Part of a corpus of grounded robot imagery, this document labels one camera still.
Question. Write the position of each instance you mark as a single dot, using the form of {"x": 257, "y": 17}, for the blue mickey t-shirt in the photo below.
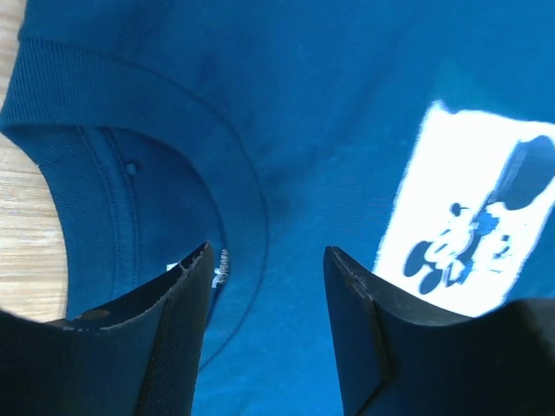
{"x": 416, "y": 136}

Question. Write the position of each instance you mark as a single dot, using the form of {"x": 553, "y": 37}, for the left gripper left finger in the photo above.
{"x": 136, "y": 355}

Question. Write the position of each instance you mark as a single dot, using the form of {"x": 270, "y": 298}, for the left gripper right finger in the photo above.
{"x": 399, "y": 355}

